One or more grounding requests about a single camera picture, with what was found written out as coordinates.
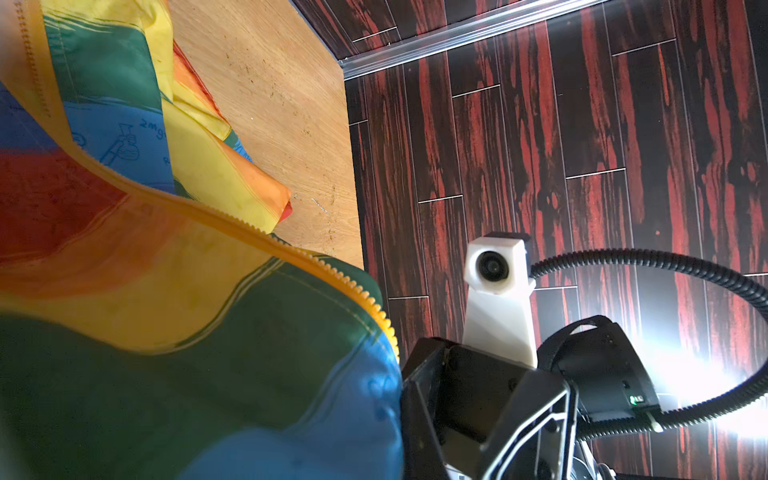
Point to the right aluminium corner post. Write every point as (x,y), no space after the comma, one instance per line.
(478,28)

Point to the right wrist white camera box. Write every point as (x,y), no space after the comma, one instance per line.
(498,314)

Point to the rainbow striped hooded jacket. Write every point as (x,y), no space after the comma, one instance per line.
(152,324)

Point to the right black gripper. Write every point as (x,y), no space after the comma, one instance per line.
(467,412)

